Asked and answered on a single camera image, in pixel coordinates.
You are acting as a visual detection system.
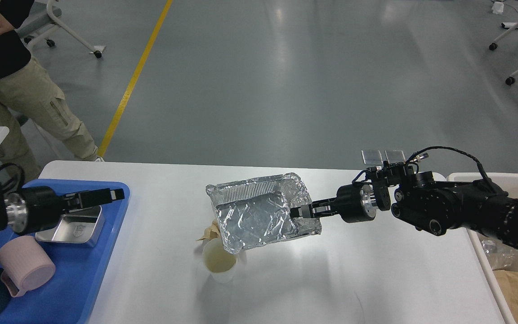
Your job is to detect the blue plastic tray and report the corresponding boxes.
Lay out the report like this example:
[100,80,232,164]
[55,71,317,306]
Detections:
[0,179,131,324]

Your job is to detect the white paper cup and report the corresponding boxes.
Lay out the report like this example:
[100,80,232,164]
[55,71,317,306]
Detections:
[202,238,247,284]

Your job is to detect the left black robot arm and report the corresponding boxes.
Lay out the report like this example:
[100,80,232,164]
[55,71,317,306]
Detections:
[0,163,125,235]

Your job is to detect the beige plastic waste bin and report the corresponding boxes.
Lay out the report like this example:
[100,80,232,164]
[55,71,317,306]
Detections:
[469,172,518,324]

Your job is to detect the grey office chair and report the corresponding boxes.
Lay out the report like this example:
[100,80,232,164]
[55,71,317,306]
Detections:
[17,0,105,59]

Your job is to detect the crumpled brown paper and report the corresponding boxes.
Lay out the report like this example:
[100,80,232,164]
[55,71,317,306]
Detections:
[197,219,221,241]

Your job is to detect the floor socket plate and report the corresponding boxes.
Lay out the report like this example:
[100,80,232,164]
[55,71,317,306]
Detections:
[384,149,406,164]
[361,149,383,166]

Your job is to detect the right floor socket plate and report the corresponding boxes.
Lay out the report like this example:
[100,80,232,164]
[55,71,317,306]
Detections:
[384,149,406,164]

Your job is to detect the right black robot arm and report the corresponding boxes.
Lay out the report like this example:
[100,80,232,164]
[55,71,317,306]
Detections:
[290,146,518,250]

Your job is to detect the clear plastic wrap in bin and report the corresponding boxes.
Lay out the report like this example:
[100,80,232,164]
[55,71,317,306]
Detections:
[480,239,517,270]

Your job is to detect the person in beige trousers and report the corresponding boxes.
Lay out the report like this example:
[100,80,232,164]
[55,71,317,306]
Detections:
[0,0,103,182]

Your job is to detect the pink ribbed mug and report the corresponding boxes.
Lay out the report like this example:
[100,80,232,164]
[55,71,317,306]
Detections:
[0,235,56,298]

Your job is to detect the left floor socket plate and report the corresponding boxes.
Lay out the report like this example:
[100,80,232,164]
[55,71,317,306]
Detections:
[361,149,383,166]

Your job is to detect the square stainless steel tray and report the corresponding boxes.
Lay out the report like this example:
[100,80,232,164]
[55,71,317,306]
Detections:
[35,206,105,248]

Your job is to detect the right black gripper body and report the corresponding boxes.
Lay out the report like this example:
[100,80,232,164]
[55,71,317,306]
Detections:
[335,183,378,223]

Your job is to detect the aluminium foil tray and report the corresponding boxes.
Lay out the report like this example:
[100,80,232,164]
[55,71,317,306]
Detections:
[205,172,322,255]

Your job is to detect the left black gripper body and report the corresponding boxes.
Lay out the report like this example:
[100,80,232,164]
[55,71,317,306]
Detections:
[6,186,67,234]

